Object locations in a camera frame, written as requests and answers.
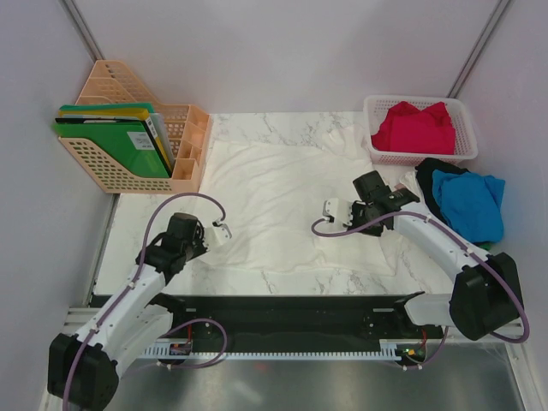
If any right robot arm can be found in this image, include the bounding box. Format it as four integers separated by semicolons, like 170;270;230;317
348;171;530;343

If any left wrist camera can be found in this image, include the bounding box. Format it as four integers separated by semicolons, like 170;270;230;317
203;220;232;250

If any white t shirt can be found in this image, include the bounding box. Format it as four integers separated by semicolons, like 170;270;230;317
200;126;395;277

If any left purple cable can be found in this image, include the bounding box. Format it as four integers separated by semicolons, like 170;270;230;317
62;192;228;411

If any blue t shirt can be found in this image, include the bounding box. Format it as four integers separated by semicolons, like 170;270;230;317
432;170;505;243

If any green file folder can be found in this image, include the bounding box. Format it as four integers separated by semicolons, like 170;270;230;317
54;101;172;178

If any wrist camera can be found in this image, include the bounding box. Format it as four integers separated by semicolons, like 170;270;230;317
322;198;353;226
203;220;232;250

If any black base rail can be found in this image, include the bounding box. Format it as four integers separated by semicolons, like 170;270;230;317
145;291;446;353

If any peach plastic file organizer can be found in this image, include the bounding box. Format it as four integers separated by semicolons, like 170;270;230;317
53;60;211;194

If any beige pink t shirt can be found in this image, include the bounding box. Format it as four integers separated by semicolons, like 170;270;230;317
395;171;424;201

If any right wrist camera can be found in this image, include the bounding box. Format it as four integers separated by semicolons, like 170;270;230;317
322;198;353;226

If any black t shirt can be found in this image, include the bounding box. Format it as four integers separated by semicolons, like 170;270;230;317
415;158;468;222

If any red t shirt in basket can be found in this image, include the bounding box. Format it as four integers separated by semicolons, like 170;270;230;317
371;101;456;155

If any white slotted cable duct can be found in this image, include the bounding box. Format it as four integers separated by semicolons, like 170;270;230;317
138;339;426;361

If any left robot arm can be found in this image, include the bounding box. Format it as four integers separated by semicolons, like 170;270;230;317
47;212;231;410

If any white plastic basket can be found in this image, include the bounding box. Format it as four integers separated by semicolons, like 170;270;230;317
363;95;478;166

